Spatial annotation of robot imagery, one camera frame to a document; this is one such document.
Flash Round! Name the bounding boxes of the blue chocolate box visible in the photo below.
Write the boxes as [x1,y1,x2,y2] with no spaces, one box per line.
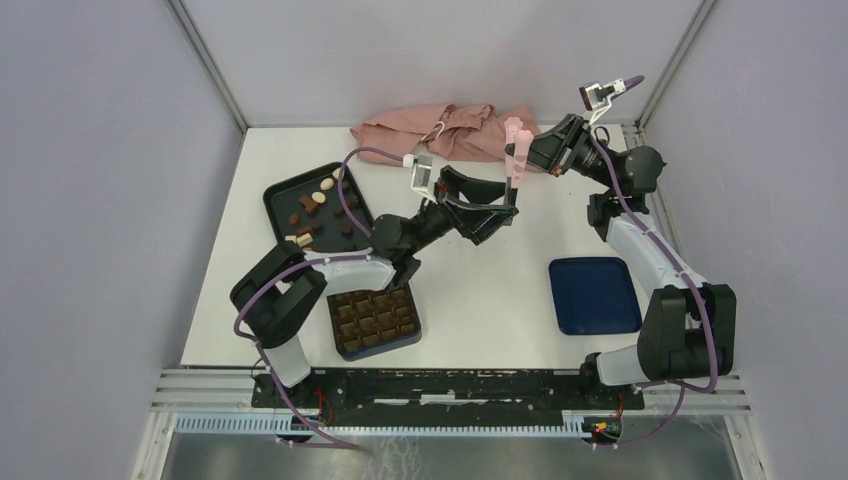
[326,285,422,362]

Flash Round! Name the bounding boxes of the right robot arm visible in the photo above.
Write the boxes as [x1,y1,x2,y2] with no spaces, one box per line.
[527,114,737,408]

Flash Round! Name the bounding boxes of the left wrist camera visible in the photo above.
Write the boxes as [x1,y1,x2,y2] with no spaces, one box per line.
[402,154,435,201]

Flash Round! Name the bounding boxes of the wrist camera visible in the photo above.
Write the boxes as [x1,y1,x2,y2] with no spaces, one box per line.
[578,78,627,125]
[402,154,435,201]

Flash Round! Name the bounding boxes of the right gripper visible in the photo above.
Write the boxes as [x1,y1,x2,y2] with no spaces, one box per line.
[504,114,616,191]

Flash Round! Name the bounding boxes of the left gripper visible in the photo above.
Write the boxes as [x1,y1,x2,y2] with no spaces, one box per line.
[405,165,518,256]

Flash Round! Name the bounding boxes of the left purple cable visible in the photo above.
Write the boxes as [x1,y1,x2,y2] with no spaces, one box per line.
[235,146,409,339]

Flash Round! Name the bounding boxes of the pink silicone tongs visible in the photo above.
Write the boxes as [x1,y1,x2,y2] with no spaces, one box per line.
[504,117,534,206]

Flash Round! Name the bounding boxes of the blue box lid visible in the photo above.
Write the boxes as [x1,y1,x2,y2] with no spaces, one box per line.
[548,256,642,336]

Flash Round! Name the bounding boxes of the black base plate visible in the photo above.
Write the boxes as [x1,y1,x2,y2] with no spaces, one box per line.
[251,368,645,427]

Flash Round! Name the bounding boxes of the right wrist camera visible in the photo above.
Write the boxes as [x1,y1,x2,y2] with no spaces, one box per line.
[578,78,627,125]

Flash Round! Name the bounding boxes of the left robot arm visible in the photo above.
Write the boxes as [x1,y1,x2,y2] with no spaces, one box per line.
[229,166,521,408]

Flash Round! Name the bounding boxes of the white cable duct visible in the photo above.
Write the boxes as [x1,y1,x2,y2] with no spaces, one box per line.
[173,411,588,439]

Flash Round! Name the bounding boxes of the black chocolate tray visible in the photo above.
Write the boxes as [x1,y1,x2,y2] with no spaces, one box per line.
[263,162,373,253]

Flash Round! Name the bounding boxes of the white square chocolate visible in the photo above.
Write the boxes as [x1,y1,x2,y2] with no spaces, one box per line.
[294,233,314,248]

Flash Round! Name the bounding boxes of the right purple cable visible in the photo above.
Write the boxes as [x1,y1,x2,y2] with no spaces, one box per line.
[582,74,720,395]

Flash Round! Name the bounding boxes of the purple cable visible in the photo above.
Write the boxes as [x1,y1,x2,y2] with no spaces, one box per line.
[235,146,409,339]
[582,74,720,395]

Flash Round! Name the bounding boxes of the pink cloth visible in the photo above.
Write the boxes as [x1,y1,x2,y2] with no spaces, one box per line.
[350,103,541,163]

